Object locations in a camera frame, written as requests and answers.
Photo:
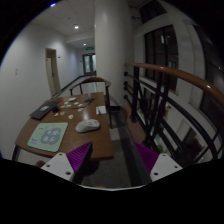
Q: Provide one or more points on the black laptop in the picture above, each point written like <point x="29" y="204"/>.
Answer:
<point x="44" y="109"/>

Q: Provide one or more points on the white small sticker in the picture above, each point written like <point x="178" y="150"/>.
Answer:
<point x="70" y="116"/>

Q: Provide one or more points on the green exit sign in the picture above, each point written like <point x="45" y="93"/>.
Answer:
<point x="90" y="48"/>

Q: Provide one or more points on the dark window frame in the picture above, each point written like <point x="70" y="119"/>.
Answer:
<point x="161" y="47"/>

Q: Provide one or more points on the wooden chair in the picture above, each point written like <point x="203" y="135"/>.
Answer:
<point x="90" y="93"/>

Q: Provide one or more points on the light green mouse pad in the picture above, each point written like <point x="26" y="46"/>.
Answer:
<point x="48" y="136"/>

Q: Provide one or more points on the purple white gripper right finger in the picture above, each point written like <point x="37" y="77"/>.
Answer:
<point x="157" y="165"/>

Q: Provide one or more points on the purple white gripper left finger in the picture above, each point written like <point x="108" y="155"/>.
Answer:
<point x="69" y="165"/>

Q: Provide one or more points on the wooden handrail with black railing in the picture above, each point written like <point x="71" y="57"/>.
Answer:
<point x="169" y="122"/>

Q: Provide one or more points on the double glass door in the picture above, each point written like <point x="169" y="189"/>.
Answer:
<point x="89" y="64"/>

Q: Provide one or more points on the white computer mouse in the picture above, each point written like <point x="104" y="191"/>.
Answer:
<point x="87" y="125"/>

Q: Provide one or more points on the white round column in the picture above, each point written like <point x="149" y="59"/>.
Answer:
<point x="113" y="44"/>

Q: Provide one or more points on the white notepad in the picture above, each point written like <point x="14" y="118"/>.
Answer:
<point x="100" y="110"/>

